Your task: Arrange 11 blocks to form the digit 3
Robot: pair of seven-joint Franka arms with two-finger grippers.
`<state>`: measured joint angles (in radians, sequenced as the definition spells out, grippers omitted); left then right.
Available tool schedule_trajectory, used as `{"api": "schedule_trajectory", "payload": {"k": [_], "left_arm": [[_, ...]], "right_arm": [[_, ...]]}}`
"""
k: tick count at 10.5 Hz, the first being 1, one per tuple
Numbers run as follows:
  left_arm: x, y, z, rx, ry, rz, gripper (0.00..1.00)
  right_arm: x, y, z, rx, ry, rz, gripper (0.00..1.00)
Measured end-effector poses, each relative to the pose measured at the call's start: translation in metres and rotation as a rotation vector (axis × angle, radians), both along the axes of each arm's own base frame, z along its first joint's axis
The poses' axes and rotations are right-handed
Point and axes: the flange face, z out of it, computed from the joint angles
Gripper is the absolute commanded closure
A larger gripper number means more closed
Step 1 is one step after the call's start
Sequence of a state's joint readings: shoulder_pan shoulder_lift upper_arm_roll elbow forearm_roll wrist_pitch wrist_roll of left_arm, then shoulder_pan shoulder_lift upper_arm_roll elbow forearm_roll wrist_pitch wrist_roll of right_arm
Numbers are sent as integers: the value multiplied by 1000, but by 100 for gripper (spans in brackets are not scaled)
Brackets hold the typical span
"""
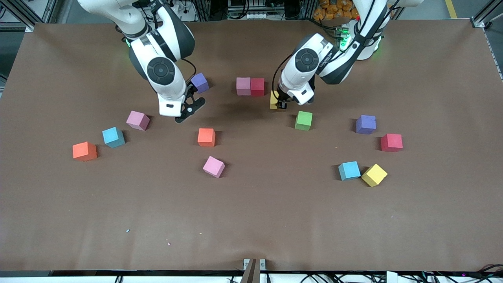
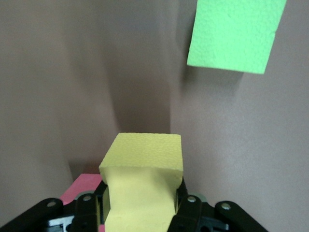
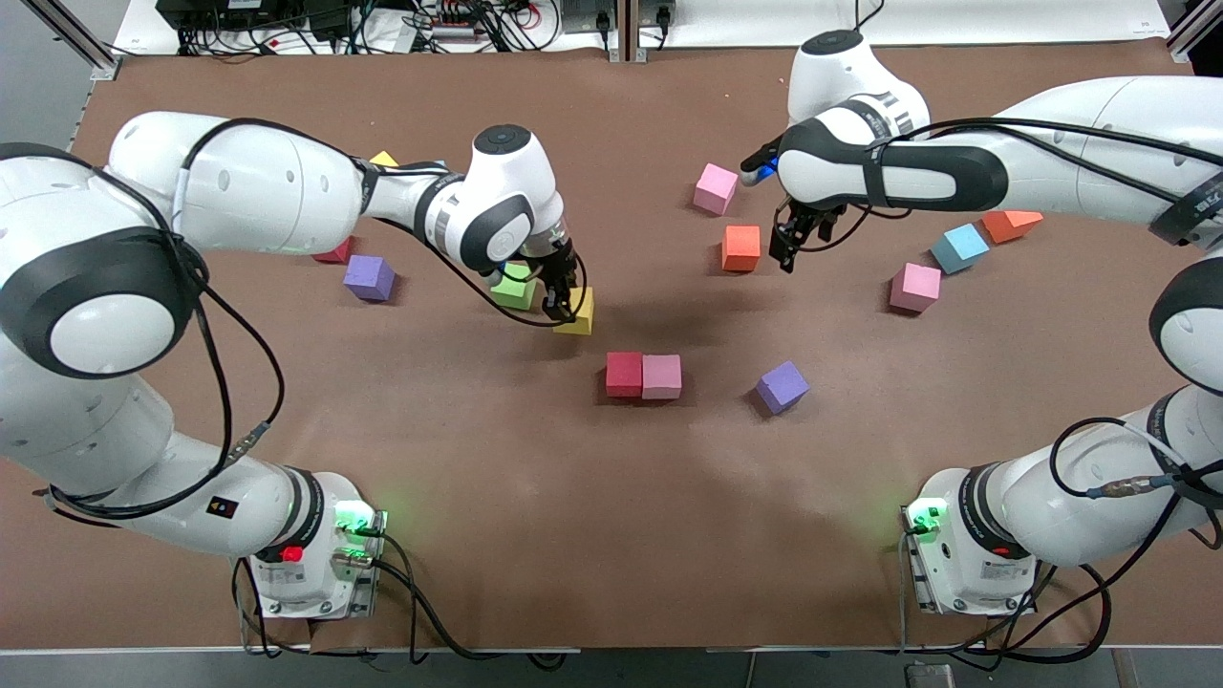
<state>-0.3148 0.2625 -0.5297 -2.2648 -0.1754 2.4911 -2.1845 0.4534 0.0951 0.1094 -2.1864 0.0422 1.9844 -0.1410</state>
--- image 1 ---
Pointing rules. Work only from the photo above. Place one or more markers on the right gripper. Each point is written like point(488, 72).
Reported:
point(191, 88)

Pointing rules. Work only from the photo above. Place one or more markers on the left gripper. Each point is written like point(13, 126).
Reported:
point(281, 103)

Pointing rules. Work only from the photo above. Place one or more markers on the yellow foam cube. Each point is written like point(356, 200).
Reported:
point(273, 100)
point(374, 175)

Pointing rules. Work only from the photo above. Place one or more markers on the purple foam cube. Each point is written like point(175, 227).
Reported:
point(366, 124)
point(201, 82)

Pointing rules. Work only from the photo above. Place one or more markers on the green foam cube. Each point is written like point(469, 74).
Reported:
point(303, 120)

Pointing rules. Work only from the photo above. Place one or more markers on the red foam cube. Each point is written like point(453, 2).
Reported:
point(391, 142)
point(257, 87)

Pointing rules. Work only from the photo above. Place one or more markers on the pink foam cube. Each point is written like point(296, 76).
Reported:
point(213, 166)
point(137, 120)
point(243, 86)

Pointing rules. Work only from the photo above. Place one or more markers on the orange foam cube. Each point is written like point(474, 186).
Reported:
point(84, 151)
point(206, 137)

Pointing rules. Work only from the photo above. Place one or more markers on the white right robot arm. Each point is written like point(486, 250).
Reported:
point(160, 70)

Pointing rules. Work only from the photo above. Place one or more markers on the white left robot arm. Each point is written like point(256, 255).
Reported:
point(306, 59)

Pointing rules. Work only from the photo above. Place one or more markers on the small white power strip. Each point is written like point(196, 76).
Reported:
point(257, 15)

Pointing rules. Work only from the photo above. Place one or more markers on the blue foam cube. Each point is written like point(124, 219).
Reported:
point(349, 170)
point(113, 136)

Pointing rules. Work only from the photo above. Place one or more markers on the black equipment rack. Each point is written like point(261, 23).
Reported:
point(292, 10)

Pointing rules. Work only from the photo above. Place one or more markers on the bag of orange snacks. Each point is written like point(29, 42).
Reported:
point(330, 10)

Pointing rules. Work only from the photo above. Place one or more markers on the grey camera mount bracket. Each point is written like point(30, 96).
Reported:
point(251, 273)

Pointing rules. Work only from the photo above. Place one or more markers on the aluminium frame profile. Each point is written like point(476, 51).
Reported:
point(480, 21)
point(19, 13)

